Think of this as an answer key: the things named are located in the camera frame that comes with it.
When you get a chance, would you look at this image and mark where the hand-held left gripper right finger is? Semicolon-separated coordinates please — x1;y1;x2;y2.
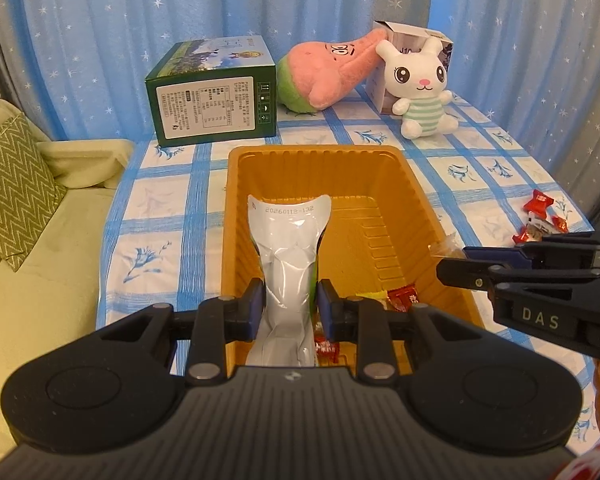
317;280;486;387

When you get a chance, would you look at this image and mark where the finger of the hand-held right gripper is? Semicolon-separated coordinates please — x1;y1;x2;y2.
436;258;600;295
462;230;600;268

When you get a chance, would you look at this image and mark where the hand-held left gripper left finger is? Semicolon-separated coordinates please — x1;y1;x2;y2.
95;277;267;387

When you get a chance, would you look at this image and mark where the grey translucent snack packet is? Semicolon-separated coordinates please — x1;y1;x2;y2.
429;237;465;257

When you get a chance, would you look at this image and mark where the red and brown candy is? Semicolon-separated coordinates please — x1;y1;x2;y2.
512;220;548;244

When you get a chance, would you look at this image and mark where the dark red snack packet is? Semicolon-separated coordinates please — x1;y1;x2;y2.
314;335;348;361

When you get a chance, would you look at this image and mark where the long white snack packet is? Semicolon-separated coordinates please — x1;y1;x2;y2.
243;194;332;367

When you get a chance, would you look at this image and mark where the large red bow-shaped candy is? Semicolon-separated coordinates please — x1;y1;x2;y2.
522;189;556;218

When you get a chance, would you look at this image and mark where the orange plastic tray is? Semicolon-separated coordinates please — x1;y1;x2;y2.
221;145;485;376

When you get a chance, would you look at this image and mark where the blue checked tablecloth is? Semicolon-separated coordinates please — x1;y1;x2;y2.
96;85;598;461

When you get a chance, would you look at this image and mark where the white bunny plush toy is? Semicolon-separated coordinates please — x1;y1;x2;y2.
375;35;455;139

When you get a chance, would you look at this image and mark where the blue star curtain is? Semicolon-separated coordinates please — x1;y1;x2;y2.
10;0;433;143
427;0;600;221

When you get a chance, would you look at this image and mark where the green cardboard box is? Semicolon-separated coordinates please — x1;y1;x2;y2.
145;37;279;148

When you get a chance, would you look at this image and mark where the light green sofa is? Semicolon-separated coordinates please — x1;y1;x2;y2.
0;97;136;456

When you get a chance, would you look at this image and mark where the grey cardboard box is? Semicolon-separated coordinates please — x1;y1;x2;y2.
371;20;455;116

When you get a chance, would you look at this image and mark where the pink plush toy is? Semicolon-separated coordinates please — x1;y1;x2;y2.
278;27;388;112

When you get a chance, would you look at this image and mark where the green zigzag cushion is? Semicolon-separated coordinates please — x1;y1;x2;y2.
0;112;68;273

